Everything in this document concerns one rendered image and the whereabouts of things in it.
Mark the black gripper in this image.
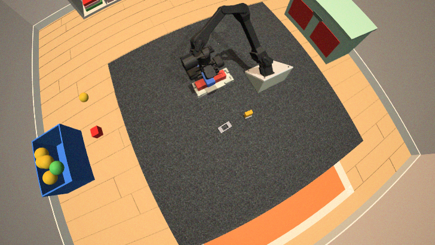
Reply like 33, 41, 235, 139
186, 55, 225, 80

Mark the red long block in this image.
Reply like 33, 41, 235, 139
195, 70, 226, 91

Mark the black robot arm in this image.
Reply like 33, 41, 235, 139
180, 3, 275, 80

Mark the orange rectangular block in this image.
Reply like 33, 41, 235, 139
244, 110, 253, 118

